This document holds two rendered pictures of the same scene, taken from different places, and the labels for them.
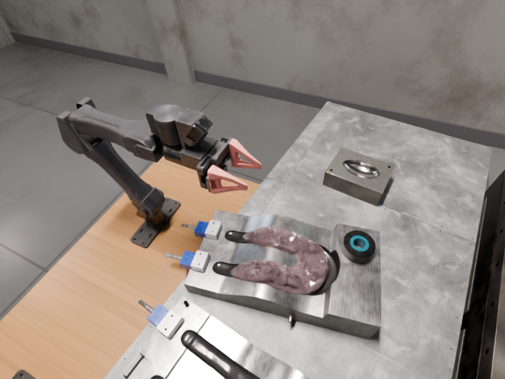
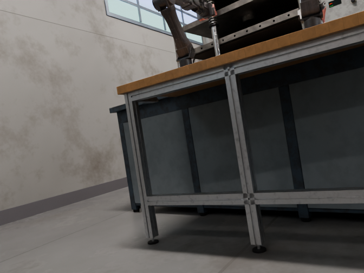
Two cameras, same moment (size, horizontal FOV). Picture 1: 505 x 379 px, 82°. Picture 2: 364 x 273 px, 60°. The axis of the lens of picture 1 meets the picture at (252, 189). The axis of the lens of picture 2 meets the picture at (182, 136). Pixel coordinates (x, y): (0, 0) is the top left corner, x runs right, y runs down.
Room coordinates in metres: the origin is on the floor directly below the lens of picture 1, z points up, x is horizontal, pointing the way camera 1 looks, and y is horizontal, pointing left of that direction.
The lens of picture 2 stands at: (0.53, 1.90, 0.50)
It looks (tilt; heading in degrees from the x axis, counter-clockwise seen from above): 0 degrees down; 275
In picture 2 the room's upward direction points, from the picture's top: 9 degrees counter-clockwise
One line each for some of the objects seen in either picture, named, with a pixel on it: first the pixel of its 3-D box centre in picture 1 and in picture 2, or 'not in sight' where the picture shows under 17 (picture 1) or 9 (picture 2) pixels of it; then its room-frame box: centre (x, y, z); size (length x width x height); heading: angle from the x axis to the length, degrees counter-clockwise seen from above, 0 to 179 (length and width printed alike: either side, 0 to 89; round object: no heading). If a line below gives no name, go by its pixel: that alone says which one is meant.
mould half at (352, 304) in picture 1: (282, 262); not in sight; (0.38, -0.07, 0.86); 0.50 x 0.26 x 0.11; 71
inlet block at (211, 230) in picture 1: (200, 228); not in sight; (0.51, 0.17, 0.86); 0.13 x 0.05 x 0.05; 71
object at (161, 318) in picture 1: (157, 314); not in sight; (0.24, 0.25, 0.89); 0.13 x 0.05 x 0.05; 54
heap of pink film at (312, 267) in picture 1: (281, 256); not in sight; (0.37, -0.06, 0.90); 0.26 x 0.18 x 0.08; 71
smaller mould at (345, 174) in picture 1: (358, 175); not in sight; (0.70, -0.38, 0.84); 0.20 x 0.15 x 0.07; 54
